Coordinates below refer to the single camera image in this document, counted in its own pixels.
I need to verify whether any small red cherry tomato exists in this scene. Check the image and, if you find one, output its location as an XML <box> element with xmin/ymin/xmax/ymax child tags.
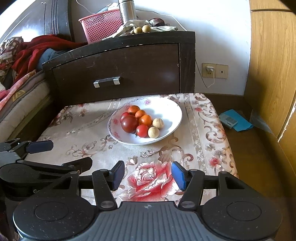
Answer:
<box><xmin>136</xmin><ymin>124</ymin><xmax>149</xmax><ymax>138</ymax></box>

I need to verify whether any large dark red tomato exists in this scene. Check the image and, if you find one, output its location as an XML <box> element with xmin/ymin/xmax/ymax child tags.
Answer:
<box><xmin>121</xmin><ymin>115</ymin><xmax>138</xmax><ymax>133</ymax></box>

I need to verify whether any tan longan fruit round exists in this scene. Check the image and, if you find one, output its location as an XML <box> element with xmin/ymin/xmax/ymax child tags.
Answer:
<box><xmin>147</xmin><ymin>126</ymin><xmax>159</xmax><ymax>138</ymax></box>

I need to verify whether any red cherry tomato oval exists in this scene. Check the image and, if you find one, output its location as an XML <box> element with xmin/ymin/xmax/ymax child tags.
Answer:
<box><xmin>120</xmin><ymin>112</ymin><xmax>130</xmax><ymax>123</ymax></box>

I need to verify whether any brown longan fruit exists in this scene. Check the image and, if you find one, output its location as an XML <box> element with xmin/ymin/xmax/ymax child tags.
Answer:
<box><xmin>152</xmin><ymin>118</ymin><xmax>164</xmax><ymax>129</ymax></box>

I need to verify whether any orange tangerine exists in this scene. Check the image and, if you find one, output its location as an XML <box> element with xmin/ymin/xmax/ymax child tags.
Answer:
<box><xmin>135</xmin><ymin>109</ymin><xmax>147</xmax><ymax>120</ymax></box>
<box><xmin>127</xmin><ymin>105</ymin><xmax>140</xmax><ymax>115</ymax></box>
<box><xmin>138</xmin><ymin>114</ymin><xmax>152</xmax><ymax>128</ymax></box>

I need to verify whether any orange tangerine front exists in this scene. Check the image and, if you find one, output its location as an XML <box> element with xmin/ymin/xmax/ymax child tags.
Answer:
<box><xmin>135</xmin><ymin>109</ymin><xmax>147</xmax><ymax>120</ymax></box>

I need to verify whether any floral beige tablecloth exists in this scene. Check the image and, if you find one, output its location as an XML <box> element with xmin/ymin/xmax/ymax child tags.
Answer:
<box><xmin>26</xmin><ymin>93</ymin><xmax>237</xmax><ymax>203</ymax></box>

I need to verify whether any beige quilted mattress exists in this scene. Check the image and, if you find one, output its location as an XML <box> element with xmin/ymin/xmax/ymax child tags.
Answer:
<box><xmin>1</xmin><ymin>71</ymin><xmax>50</xmax><ymax>142</ymax></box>

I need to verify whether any blue packet on floor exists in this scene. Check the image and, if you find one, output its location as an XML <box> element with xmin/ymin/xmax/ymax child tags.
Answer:
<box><xmin>219</xmin><ymin>109</ymin><xmax>253</xmax><ymax>132</ymax></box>

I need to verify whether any white floral porcelain bowl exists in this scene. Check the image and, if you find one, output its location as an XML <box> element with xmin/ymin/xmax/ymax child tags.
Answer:
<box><xmin>107</xmin><ymin>95</ymin><xmax>183</xmax><ymax>146</ymax></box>

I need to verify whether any blue garment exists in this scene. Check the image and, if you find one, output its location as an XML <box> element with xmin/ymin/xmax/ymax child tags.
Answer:
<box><xmin>36</xmin><ymin>48</ymin><xmax>67</xmax><ymax>71</ymax></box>

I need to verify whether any red blanket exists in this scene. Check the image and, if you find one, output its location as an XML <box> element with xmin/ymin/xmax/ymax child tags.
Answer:
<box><xmin>11</xmin><ymin>35</ymin><xmax>87</xmax><ymax>83</ymax></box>

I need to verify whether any pink floral bedding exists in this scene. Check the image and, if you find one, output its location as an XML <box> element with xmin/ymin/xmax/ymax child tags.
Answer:
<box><xmin>1</xmin><ymin>37</ymin><xmax>38</xmax><ymax>108</ymax></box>

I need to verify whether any wooden wardrobe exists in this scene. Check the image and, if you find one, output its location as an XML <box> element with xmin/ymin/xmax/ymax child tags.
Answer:
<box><xmin>244</xmin><ymin>1</ymin><xmax>295</xmax><ymax>167</ymax></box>

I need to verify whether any dark wooden nightstand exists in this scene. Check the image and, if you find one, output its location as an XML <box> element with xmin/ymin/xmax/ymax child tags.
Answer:
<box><xmin>43</xmin><ymin>31</ymin><xmax>196</xmax><ymax>106</ymax></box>

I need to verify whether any dark wooden headboard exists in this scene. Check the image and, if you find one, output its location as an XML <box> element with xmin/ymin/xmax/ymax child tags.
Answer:
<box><xmin>1</xmin><ymin>1</ymin><xmax>74</xmax><ymax>42</ymax></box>

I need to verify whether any pink plastic basket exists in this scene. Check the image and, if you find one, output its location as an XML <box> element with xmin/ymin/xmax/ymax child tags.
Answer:
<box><xmin>79</xmin><ymin>9</ymin><xmax>122</xmax><ymax>44</ymax></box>

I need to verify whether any longan on nightstand left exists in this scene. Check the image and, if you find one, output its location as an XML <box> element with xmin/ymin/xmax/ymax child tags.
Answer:
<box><xmin>133</xmin><ymin>27</ymin><xmax>142</xmax><ymax>34</ymax></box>

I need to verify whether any longan on nightstand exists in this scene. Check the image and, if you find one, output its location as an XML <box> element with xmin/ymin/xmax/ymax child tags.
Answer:
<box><xmin>142</xmin><ymin>25</ymin><xmax>151</xmax><ymax>33</ymax></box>
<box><xmin>133</xmin><ymin>27</ymin><xmax>142</xmax><ymax>34</ymax></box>

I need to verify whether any longan on nightstand right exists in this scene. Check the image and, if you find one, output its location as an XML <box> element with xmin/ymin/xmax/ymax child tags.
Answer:
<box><xmin>142</xmin><ymin>25</ymin><xmax>151</xmax><ymax>33</ymax></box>

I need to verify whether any crumpled beige cloth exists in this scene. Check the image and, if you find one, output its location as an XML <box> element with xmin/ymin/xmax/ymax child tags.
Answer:
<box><xmin>103</xmin><ymin>20</ymin><xmax>178</xmax><ymax>40</ymax></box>

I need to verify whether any steel thermos bottle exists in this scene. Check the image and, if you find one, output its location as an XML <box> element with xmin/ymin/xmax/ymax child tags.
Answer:
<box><xmin>118</xmin><ymin>0</ymin><xmax>137</xmax><ymax>23</ymax></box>

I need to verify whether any silver drawer handle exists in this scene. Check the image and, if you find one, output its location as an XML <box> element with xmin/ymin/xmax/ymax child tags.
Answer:
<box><xmin>93</xmin><ymin>76</ymin><xmax>120</xmax><ymax>88</ymax></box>

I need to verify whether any wall power socket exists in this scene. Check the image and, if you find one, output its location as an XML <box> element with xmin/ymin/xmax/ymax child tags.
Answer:
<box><xmin>202</xmin><ymin>63</ymin><xmax>229</xmax><ymax>79</ymax></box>

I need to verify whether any white charger plug cable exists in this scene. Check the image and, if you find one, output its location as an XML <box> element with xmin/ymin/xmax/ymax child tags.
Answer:
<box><xmin>195</xmin><ymin>59</ymin><xmax>216</xmax><ymax>89</ymax></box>

